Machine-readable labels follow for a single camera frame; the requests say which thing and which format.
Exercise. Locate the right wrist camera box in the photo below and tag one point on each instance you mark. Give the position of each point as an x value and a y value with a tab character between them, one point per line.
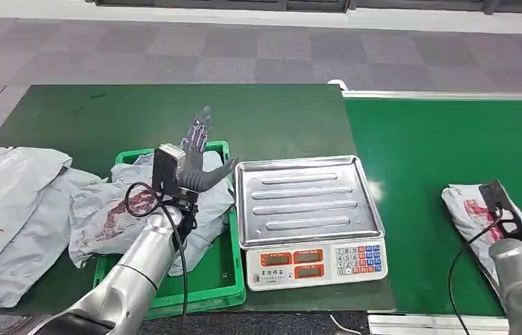
497	203

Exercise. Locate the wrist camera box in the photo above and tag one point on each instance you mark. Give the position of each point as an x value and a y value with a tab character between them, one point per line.
497	203
165	168

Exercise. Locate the crumpled grey parcel bag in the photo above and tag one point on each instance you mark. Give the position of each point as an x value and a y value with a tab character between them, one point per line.
104	217

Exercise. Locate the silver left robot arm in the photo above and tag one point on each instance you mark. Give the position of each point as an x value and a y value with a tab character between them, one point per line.
136	273

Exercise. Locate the green plastic crate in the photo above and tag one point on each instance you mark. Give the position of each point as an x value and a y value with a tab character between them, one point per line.
217	282

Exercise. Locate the green conveyor belt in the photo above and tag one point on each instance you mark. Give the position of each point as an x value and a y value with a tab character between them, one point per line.
427	152

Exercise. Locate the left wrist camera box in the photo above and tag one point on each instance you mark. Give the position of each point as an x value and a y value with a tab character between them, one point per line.
165	168

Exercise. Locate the white conveyor side rail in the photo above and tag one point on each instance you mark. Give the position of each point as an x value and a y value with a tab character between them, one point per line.
436	324
450	95

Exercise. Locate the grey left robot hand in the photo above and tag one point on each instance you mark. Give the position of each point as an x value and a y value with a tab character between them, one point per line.
196	173

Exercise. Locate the white electronic scale steel tray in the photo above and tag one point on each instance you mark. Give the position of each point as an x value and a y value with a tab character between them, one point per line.
307	217

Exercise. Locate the grey parcel bag red print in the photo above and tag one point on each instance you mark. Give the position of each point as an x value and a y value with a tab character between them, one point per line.
466	217

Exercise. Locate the large flat grey parcel bag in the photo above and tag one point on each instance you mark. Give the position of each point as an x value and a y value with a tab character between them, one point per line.
16	217

